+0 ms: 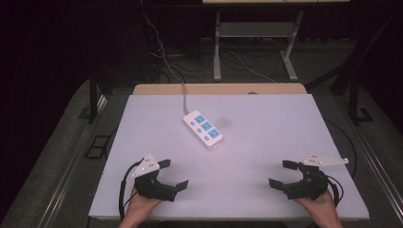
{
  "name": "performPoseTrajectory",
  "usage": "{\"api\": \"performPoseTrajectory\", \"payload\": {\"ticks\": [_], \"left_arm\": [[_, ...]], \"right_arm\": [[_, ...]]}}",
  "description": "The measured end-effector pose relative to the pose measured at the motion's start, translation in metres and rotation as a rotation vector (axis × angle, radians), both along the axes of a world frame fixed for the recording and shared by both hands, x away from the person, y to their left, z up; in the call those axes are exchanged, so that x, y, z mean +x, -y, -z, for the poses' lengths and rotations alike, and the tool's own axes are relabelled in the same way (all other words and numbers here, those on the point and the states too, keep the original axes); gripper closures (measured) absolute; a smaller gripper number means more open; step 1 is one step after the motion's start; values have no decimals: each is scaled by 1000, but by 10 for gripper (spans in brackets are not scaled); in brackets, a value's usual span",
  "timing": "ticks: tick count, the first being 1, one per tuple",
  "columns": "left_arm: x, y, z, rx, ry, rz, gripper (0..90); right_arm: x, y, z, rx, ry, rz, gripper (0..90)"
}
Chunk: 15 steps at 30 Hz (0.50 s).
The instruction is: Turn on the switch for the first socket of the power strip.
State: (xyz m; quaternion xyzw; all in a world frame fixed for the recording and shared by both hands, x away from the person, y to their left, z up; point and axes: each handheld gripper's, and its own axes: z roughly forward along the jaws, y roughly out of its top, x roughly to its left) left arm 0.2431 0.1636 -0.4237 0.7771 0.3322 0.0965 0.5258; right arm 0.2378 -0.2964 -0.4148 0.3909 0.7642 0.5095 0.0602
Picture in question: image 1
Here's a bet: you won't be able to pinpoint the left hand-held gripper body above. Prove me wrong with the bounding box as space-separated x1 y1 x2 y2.
130 153 179 202

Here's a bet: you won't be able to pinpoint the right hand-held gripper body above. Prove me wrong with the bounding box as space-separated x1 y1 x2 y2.
283 151 350 201

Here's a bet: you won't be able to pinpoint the white power strip blue sockets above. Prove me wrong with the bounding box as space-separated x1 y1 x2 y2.
182 109 224 150

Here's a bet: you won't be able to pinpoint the person's left hand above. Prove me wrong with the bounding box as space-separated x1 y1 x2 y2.
125 186 164 222

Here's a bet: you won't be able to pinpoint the person's right hand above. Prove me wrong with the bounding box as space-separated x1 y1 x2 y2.
293 189 339 221

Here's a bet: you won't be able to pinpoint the black metal stand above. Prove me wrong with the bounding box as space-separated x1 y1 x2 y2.
305 9 403 125

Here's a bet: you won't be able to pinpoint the wooden table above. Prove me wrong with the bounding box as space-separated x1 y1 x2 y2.
132 83 308 96

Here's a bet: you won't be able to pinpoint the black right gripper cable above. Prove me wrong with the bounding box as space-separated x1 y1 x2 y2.
325 175 345 207

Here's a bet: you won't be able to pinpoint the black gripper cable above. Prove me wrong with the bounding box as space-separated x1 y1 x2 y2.
118 158 145 221
325 175 345 207

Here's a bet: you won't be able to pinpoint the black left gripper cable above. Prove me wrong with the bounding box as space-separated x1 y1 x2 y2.
118 158 145 221

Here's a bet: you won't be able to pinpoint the grey power strip cable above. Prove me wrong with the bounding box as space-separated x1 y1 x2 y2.
141 11 191 116

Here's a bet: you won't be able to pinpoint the black floor bracket frame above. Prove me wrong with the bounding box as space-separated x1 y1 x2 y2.
84 135 111 161

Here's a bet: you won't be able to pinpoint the aluminium floor rail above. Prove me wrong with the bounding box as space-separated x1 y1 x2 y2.
37 94 109 228
351 123 403 217

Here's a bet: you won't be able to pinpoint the black floor cable bundle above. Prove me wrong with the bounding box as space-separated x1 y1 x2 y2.
151 50 259 85

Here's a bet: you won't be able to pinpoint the white floor cable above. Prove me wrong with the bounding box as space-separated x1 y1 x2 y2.
227 50 278 85

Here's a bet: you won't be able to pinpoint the white metal frame desk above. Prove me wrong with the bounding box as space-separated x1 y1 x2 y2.
201 0 352 83

